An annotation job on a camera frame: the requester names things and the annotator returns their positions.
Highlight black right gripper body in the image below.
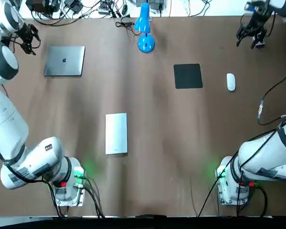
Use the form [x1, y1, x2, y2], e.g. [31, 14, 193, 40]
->
[247, 0, 272, 30]

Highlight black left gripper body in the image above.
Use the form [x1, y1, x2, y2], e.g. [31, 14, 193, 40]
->
[14, 23, 34, 45]

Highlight grey laptop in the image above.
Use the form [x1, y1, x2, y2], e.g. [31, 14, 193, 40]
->
[43, 45, 86, 77]

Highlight white computer mouse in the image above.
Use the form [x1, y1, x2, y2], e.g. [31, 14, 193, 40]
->
[226, 73, 237, 92]

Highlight black mouse pad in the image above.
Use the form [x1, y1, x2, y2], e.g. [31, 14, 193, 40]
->
[173, 63, 204, 90]

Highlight blue desk lamp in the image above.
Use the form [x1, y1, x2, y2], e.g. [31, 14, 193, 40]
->
[134, 2, 156, 53]

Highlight black flat device box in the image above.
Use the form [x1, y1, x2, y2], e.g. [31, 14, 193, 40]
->
[26, 0, 51, 12]

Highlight small black power adapter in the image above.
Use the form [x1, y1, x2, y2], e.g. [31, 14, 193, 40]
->
[63, 0, 83, 12]

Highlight grey power strip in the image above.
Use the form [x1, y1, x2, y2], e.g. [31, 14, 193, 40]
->
[98, 0, 115, 14]

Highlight black lamp power cable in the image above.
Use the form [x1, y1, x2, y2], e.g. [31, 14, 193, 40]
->
[115, 15, 153, 36]

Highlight black right arm foot cable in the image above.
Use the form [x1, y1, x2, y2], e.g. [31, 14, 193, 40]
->
[198, 152, 239, 218]
[254, 183, 269, 218]

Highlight black arm foot cable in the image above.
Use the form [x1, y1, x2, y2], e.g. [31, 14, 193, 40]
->
[254, 183, 269, 218]
[198, 152, 239, 218]
[80, 175, 105, 219]

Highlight black left arm foot cable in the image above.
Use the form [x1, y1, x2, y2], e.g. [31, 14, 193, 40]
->
[80, 175, 105, 219]

